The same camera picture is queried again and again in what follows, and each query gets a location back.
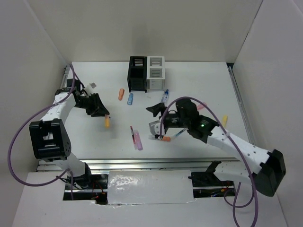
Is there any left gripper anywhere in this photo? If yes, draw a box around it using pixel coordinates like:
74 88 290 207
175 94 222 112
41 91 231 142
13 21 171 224
74 93 110 117

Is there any yellow orange highlighter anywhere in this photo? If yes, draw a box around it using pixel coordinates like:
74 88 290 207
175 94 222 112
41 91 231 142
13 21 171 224
105 115 110 128

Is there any pink purple highlighter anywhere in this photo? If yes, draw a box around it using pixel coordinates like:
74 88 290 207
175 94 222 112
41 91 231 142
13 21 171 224
134 130 143 150

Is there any orange capped white marker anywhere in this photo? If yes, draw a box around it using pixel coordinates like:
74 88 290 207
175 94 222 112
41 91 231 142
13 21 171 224
149 135 171 142

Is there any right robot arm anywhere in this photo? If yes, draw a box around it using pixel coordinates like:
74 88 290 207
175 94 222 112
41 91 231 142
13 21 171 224
147 97 286 197

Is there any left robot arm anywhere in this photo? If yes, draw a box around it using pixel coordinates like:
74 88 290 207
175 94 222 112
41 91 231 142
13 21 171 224
29 87 109 189

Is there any clear spray bottle blue cap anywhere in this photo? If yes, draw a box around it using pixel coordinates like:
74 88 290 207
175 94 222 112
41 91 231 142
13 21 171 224
160 89 169 104

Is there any blue highlighter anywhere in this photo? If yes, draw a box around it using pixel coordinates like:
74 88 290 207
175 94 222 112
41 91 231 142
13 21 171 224
127 93 134 105

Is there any dark red pen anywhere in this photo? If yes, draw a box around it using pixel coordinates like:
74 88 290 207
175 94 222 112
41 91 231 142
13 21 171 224
130 126 138 150

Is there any black slotted container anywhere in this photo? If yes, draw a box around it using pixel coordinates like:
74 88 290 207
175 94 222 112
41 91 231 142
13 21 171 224
127 56 147 93

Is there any white slotted container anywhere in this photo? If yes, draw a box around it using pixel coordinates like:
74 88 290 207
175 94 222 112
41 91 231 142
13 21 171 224
146 56 165 91

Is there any yellow highlighter right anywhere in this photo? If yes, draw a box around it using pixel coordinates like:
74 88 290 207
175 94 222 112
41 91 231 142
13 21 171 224
222 115 228 127

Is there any white foil cover panel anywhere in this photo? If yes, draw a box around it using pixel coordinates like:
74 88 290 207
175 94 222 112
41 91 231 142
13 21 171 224
107 170 195 205

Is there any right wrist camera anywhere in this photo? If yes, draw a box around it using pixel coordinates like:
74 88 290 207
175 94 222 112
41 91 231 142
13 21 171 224
149 120 165 140

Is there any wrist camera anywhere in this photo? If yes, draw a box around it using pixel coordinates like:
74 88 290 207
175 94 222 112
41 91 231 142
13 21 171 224
149 120 165 140
84 83 97 96

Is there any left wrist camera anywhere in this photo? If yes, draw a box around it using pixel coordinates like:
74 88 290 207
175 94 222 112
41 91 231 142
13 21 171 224
84 83 97 96

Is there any left side rail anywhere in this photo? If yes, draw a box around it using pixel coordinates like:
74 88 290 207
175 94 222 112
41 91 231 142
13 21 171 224
60 64 70 88

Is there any aluminium front rail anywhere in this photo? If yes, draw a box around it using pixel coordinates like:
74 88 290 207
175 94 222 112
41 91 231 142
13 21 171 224
36 158 240 173

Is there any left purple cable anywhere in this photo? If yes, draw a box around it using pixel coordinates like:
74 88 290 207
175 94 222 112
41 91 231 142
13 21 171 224
8 63 83 201

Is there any purple cable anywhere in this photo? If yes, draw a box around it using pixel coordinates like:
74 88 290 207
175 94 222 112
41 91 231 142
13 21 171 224
159 96 258 227
8 63 83 201

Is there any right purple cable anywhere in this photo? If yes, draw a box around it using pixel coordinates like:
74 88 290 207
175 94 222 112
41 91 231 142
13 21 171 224
159 96 258 227

